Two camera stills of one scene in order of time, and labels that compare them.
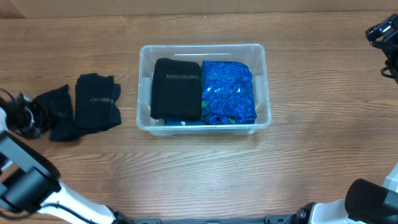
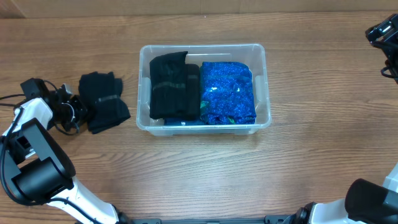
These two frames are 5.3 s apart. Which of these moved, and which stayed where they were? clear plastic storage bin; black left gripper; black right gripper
Moved: black left gripper
Stayed: black right gripper; clear plastic storage bin
